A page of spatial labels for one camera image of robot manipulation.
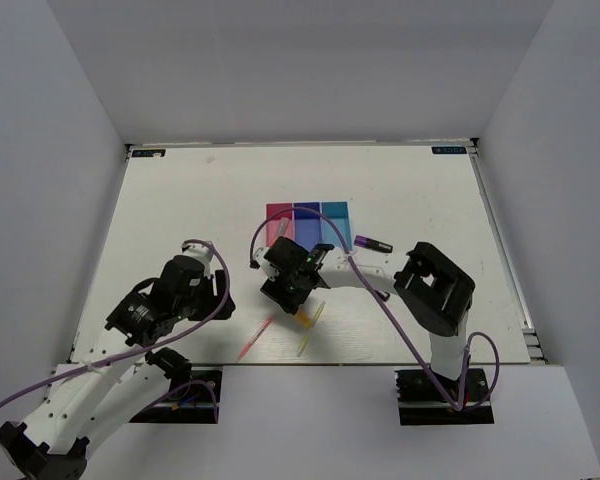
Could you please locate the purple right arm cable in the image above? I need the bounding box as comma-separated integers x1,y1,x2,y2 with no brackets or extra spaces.
248,208,502,414

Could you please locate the light blue plastic bin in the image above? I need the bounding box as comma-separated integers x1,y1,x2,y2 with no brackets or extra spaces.
321,201,353,250

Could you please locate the metal table edge rail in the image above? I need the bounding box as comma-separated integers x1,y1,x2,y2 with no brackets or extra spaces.
469,137,549,365

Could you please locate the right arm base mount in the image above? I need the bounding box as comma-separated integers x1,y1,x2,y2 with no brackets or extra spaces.
395,368,495,426

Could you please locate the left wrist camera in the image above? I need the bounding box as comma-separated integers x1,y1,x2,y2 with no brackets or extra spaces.
181,240,214,266

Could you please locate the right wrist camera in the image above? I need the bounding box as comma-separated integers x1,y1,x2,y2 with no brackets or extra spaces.
250,247,279,281

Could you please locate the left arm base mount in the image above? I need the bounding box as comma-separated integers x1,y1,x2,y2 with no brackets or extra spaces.
130,367,223,425

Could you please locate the purple-blue plastic bin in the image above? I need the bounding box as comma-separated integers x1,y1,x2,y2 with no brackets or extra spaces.
293,202,322,251

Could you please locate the corner label sticker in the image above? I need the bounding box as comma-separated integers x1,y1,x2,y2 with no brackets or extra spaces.
131,149,166,158
431,145,467,155

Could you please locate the orange clear-cap highlighter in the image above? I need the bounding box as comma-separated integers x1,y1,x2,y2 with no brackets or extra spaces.
294,310,313,328

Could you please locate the pink thin pen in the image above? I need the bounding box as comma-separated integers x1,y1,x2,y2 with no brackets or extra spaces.
236,315,275,362

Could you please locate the right corner label sticker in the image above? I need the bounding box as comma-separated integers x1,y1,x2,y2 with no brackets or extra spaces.
431,145,467,155

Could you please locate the purple cap black highlighter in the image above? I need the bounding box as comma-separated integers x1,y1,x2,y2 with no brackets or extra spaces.
354,235,393,254

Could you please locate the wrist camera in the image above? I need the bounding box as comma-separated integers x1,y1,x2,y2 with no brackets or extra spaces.
250,247,279,281
181,240,214,266

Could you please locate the pink plastic bin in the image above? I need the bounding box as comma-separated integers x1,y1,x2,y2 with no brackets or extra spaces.
266,203,295,247

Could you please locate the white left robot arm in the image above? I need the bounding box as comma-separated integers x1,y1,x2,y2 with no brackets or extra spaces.
0,242,235,479

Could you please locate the left corner label sticker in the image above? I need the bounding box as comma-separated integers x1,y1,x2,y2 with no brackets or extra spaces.
131,149,166,158

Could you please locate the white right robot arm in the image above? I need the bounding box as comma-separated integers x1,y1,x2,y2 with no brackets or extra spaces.
251,237,475,399

